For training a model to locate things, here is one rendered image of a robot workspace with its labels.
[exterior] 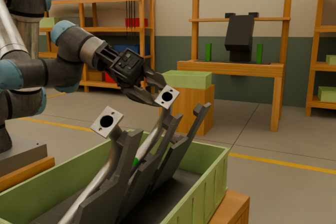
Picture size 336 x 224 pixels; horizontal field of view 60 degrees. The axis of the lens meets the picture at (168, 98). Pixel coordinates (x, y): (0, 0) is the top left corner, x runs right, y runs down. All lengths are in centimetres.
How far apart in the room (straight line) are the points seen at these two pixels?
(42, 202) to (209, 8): 533
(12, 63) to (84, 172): 42
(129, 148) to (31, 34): 69
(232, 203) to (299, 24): 484
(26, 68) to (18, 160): 50
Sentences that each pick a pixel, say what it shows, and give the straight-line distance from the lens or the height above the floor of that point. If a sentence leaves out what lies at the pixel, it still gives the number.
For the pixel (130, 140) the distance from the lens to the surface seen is 58.
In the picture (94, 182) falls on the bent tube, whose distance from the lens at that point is 67.
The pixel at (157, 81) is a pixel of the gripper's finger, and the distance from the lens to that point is 74.
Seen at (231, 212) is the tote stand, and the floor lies 79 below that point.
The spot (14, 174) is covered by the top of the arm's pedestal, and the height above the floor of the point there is 85.
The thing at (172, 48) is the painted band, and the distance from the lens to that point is 619.
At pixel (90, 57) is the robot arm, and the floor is 128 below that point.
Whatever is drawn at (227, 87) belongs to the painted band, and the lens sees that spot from 590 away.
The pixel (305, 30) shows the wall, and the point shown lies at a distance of 566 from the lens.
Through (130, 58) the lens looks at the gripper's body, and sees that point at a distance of 71.
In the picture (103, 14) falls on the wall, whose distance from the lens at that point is 707.
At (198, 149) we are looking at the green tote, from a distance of 106.
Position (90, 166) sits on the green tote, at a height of 91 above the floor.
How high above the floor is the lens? 135
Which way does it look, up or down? 13 degrees down
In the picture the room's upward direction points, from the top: straight up
